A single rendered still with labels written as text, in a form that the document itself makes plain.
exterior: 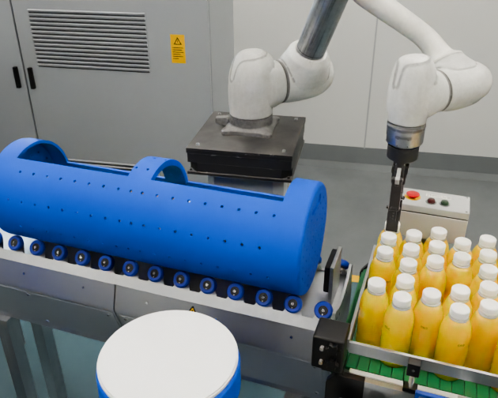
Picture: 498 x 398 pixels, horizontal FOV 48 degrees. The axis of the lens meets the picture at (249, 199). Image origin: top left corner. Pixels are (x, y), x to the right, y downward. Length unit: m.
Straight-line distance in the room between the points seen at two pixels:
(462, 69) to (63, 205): 1.03
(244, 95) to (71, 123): 1.66
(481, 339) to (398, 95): 0.56
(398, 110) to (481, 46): 2.86
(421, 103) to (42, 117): 2.53
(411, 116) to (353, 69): 2.83
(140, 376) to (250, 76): 1.11
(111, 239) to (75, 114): 1.95
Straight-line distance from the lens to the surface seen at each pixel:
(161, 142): 3.19
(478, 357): 1.35
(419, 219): 1.59
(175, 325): 1.22
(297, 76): 1.97
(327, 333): 1.26
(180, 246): 1.36
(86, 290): 1.64
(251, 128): 1.96
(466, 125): 4.33
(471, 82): 1.44
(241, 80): 1.91
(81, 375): 2.66
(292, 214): 1.27
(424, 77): 1.32
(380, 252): 1.39
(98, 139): 3.35
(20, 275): 1.77
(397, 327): 1.27
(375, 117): 4.26
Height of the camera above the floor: 1.84
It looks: 28 degrees down
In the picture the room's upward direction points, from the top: straight up
